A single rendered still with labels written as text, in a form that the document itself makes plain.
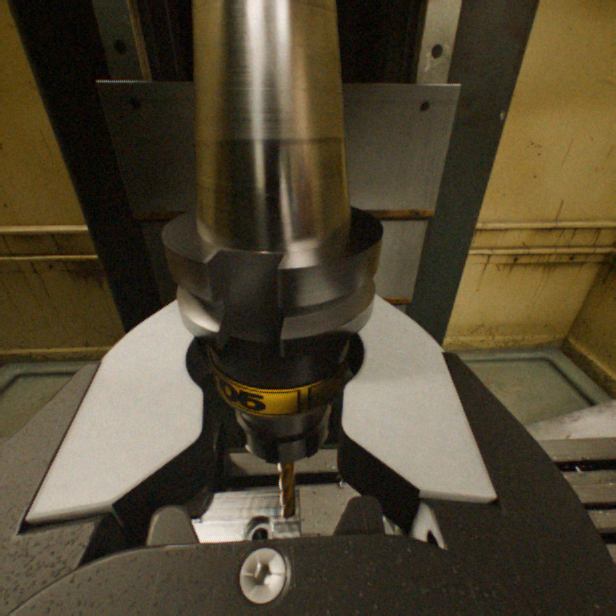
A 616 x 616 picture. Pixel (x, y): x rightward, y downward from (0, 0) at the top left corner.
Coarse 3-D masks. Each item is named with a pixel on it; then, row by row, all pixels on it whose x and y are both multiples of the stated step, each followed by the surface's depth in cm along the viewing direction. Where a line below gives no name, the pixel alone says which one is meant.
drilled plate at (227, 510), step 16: (224, 496) 40; (240, 496) 40; (256, 496) 40; (272, 496) 40; (224, 512) 38; (240, 512) 38; (256, 512) 38; (272, 512) 38; (208, 528) 37; (224, 528) 37; (240, 528) 37; (256, 528) 38; (272, 528) 38; (288, 528) 37
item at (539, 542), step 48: (480, 384) 8; (480, 432) 7; (528, 432) 7; (528, 480) 6; (432, 528) 5; (480, 528) 5; (528, 528) 5; (576, 528) 5; (528, 576) 5; (576, 576) 5
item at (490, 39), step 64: (64, 0) 41; (128, 0) 39; (384, 0) 43; (448, 0) 40; (512, 0) 43; (64, 64) 44; (128, 64) 42; (192, 64) 47; (384, 64) 46; (448, 64) 44; (512, 64) 47; (64, 128) 48; (448, 192) 56; (128, 256) 59; (448, 256) 63; (128, 320) 66; (448, 320) 71
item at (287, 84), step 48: (192, 0) 7; (240, 0) 6; (288, 0) 6; (240, 48) 6; (288, 48) 6; (336, 48) 7; (240, 96) 7; (288, 96) 7; (336, 96) 7; (240, 144) 7; (288, 144) 7; (336, 144) 8; (240, 192) 7; (288, 192) 7; (336, 192) 8; (240, 240) 8; (288, 240) 8; (336, 240) 9
